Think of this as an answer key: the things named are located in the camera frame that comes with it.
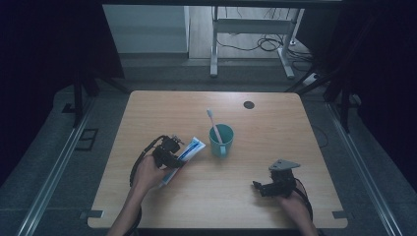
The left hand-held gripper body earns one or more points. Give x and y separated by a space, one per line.
165 152

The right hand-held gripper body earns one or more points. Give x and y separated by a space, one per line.
282 182

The white and blue toothpaste tube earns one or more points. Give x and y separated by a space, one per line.
193 149

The pink toothbrush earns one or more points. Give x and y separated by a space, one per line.
213 124

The teal cup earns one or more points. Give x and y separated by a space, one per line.
221 139

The person's right hand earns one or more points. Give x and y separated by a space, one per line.
295 205

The person's left hand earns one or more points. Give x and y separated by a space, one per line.
149 173

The dark round table grommet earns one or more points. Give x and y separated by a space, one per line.
249 105

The black metal stand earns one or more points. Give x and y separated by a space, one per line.
78 98
344 105

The white power strip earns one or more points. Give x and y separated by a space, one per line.
310 79

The metal floor rail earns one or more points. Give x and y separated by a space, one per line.
54 170
364 170

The white desk frame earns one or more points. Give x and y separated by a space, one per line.
250 26

